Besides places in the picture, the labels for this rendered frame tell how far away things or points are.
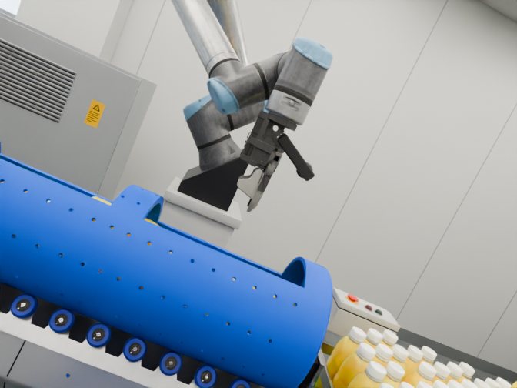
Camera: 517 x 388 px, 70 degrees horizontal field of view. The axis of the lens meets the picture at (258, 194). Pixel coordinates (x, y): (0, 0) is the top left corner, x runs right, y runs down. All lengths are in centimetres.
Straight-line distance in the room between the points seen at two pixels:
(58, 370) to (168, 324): 24
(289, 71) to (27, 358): 75
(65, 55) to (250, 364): 202
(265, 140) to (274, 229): 296
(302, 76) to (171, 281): 47
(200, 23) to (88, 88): 145
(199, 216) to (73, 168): 114
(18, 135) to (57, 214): 181
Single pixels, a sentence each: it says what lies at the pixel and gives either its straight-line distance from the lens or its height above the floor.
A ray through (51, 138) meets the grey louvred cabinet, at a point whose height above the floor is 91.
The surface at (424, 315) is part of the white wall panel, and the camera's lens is 469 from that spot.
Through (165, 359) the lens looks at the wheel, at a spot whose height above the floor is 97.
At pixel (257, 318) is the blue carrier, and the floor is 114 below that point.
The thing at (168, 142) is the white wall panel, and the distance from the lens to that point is 356.
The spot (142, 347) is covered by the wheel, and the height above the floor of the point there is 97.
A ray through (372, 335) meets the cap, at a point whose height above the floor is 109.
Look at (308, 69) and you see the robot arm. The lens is 79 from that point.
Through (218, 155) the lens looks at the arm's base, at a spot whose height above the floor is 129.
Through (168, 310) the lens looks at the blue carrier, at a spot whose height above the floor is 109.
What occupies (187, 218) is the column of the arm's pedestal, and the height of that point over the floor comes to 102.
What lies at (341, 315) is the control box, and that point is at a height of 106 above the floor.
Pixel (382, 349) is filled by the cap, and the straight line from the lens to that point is 102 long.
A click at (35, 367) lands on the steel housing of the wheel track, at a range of 88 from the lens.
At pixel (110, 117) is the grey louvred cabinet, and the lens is 234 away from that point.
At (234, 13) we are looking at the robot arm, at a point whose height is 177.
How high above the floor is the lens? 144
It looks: 9 degrees down
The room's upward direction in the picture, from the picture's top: 25 degrees clockwise
